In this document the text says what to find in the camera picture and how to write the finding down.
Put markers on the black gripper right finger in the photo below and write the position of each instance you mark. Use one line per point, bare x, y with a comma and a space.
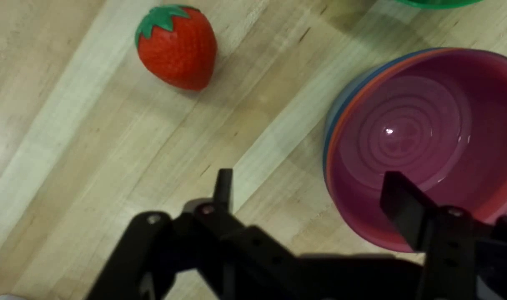
459, 256

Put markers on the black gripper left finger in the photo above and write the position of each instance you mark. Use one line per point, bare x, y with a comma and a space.
171, 251

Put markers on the pink plastic bowl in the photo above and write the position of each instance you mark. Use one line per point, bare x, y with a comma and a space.
431, 139

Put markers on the blue plastic bowl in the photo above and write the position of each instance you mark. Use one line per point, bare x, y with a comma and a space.
337, 103

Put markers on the red toy strawberry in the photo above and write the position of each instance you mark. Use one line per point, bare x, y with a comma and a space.
179, 51

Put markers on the green plastic bowl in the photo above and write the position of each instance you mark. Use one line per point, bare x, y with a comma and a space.
437, 3

